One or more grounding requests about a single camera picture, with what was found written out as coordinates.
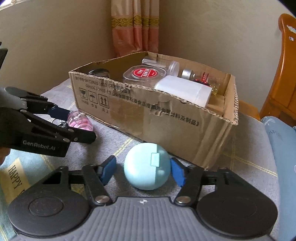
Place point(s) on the capsule bottle silver cap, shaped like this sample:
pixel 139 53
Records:
pixel 202 78

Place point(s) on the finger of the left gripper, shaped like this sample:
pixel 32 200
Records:
pixel 18 99
pixel 47 129

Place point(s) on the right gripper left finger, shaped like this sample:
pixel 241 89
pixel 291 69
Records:
pixel 96 177

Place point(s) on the wooden headboard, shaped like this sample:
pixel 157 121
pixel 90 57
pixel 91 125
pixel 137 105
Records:
pixel 280 101

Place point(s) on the pink gold curtain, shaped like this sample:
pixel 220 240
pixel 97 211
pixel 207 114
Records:
pixel 135 26

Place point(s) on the light blue round case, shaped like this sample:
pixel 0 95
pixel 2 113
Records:
pixel 147 166

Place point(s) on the blue grey checked cloth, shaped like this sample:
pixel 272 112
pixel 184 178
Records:
pixel 74 205

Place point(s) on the cardboard box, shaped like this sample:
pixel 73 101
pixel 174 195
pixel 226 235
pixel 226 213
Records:
pixel 184 129

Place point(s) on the pink clear keychain toy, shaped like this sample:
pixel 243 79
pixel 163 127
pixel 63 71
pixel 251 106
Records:
pixel 76 119

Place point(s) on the black glossy oval case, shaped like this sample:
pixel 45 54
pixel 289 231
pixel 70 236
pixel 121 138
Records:
pixel 100 72

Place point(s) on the white plastic container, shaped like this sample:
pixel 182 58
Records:
pixel 190 91

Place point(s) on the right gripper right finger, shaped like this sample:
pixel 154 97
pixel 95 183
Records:
pixel 188 178

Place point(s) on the clear round plastic jar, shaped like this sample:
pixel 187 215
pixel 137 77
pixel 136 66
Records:
pixel 172 67

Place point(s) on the blue floral pillow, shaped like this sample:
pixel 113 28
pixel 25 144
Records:
pixel 282 140

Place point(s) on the clear jar red label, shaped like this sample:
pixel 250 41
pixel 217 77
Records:
pixel 144 75

